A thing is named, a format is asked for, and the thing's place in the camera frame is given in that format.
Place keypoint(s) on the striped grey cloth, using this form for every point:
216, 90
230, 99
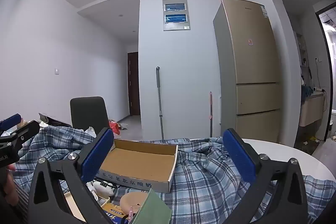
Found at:
23, 204

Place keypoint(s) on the wall electrical panel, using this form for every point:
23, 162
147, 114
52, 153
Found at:
175, 15

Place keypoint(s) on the clear plastic bag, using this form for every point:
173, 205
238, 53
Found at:
90, 131

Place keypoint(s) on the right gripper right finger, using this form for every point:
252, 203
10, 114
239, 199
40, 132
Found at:
288, 203

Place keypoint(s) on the cardboard tray box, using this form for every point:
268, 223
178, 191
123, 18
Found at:
140, 165

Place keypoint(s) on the person left hand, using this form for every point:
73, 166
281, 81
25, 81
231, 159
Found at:
11, 194

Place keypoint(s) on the red plastic bag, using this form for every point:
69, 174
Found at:
115, 127

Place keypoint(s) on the black chair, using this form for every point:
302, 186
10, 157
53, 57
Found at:
89, 112

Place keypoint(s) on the grey mop handle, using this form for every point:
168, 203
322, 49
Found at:
157, 71

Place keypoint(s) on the yellow blue packet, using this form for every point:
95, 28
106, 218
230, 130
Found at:
115, 213

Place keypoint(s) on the green sponge cloth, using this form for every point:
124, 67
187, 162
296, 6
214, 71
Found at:
153, 211

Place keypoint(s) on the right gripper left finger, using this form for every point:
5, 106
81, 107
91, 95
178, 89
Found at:
47, 203

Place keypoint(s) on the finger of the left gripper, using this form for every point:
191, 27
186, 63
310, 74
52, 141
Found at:
20, 136
10, 122

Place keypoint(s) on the gold refrigerator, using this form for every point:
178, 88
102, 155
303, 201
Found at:
251, 95

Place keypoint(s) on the dark wooden door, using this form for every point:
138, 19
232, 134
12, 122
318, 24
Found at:
133, 84

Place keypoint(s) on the beige sink cabinet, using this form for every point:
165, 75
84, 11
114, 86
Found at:
312, 109

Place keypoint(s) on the beige round powder puff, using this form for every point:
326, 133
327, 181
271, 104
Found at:
132, 201

